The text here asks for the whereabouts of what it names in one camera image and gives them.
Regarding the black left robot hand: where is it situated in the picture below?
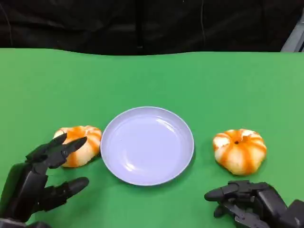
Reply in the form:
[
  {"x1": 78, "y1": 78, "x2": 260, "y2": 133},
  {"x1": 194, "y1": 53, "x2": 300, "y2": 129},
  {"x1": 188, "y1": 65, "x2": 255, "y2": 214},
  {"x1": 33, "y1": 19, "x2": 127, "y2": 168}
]
[{"x1": 0, "y1": 132, "x2": 90, "y2": 224}]

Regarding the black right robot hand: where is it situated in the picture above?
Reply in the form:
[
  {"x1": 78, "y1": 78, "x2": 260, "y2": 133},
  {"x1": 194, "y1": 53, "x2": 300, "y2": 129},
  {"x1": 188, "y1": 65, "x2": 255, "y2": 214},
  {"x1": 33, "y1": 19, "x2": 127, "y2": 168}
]
[{"x1": 204, "y1": 180, "x2": 289, "y2": 228}]

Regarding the orange and white bread roll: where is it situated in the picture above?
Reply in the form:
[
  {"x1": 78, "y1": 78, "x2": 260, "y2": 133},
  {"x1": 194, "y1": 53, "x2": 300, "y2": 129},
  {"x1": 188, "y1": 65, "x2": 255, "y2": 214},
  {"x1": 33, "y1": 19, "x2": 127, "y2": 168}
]
[
  {"x1": 212, "y1": 129, "x2": 267, "y2": 176},
  {"x1": 52, "y1": 125, "x2": 103, "y2": 168}
]

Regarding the lilac plate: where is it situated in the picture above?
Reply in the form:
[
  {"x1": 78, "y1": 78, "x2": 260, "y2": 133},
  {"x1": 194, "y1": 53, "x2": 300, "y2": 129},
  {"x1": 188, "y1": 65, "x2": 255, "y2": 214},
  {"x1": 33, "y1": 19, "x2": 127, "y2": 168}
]
[{"x1": 100, "y1": 106, "x2": 195, "y2": 186}]

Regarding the green table cloth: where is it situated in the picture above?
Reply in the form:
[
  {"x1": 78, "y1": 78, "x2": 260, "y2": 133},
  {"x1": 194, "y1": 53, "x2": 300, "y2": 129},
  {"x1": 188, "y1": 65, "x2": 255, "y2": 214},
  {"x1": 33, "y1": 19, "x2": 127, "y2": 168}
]
[{"x1": 0, "y1": 48, "x2": 304, "y2": 228}]

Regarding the black backdrop curtain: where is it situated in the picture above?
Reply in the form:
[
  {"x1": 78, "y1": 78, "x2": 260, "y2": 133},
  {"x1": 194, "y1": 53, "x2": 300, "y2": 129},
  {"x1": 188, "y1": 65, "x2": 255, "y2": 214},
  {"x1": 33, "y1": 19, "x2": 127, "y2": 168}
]
[{"x1": 0, "y1": 0, "x2": 304, "y2": 57}]

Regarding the grey metal frame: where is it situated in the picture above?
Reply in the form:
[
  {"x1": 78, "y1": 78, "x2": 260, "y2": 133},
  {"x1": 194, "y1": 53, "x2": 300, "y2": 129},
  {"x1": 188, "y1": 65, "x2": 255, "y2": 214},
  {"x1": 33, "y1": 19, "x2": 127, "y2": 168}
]
[{"x1": 280, "y1": 21, "x2": 304, "y2": 53}]

